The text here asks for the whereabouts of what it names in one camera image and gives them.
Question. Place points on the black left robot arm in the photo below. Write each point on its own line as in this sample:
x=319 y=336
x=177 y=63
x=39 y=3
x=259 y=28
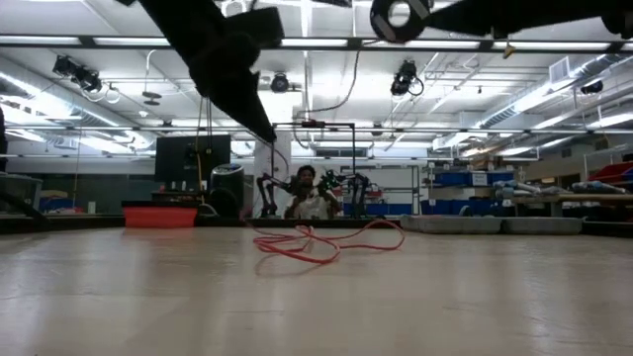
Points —
x=173 y=20

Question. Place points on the red plastic bin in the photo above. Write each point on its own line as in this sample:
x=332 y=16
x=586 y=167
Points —
x=158 y=217

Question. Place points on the background black frame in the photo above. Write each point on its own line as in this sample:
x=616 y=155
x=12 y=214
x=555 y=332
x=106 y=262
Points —
x=354 y=148

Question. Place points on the blue storage bin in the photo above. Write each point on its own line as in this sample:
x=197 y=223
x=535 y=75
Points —
x=455 y=179

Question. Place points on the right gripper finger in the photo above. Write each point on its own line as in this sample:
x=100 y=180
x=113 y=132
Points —
x=465 y=20

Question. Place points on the wooden table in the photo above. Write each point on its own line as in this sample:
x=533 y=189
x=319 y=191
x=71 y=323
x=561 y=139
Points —
x=573 y=198

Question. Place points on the person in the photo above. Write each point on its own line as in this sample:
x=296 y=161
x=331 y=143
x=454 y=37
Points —
x=309 y=205

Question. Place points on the black overhead camera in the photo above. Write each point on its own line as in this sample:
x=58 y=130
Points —
x=79 y=74
x=403 y=79
x=279 y=83

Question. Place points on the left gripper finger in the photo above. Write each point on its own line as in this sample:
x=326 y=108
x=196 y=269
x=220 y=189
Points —
x=247 y=106

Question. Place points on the background black robot arm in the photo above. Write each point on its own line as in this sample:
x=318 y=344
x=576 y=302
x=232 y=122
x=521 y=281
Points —
x=269 y=198
x=358 y=190

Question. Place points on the red storage bin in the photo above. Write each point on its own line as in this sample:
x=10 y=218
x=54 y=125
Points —
x=613 y=173

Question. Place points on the black monitor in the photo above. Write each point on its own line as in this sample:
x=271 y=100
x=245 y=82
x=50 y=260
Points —
x=188 y=158

